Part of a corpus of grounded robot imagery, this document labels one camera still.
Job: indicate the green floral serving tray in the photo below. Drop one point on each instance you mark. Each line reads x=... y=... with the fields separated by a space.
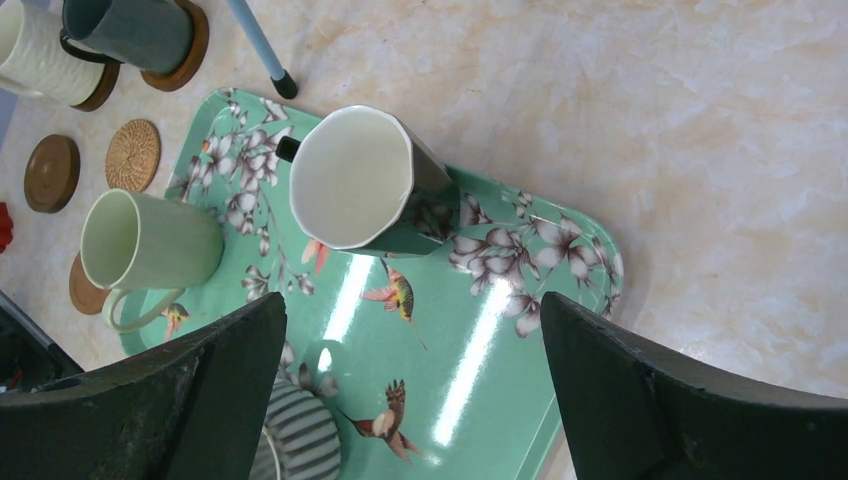
x=420 y=367

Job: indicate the dark grey mug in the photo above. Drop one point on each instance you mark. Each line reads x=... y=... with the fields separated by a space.
x=151 y=35

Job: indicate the cream mug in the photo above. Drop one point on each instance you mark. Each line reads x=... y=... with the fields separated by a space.
x=33 y=62

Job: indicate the light woven rattan coaster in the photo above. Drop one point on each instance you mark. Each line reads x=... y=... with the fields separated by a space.
x=133 y=156
x=87 y=298

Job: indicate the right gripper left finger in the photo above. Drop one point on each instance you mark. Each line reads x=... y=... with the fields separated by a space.
x=191 y=408

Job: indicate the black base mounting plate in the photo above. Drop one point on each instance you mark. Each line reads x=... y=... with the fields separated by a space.
x=29 y=357

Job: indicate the red owl sticker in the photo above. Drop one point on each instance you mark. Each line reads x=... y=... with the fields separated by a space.
x=6 y=227

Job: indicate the black white-lined mug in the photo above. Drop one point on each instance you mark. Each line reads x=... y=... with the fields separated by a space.
x=362 y=182

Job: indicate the grey striped mug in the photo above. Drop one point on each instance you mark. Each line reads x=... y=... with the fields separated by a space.
x=299 y=437

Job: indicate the light green mug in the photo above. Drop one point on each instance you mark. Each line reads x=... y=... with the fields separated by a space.
x=133 y=241

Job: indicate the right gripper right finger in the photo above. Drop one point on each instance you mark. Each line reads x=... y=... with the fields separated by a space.
x=634 y=409

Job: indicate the blue tripod stand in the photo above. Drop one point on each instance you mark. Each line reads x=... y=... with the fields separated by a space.
x=282 y=81

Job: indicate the dark brown wooden coaster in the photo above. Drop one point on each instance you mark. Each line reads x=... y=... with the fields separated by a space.
x=179 y=77

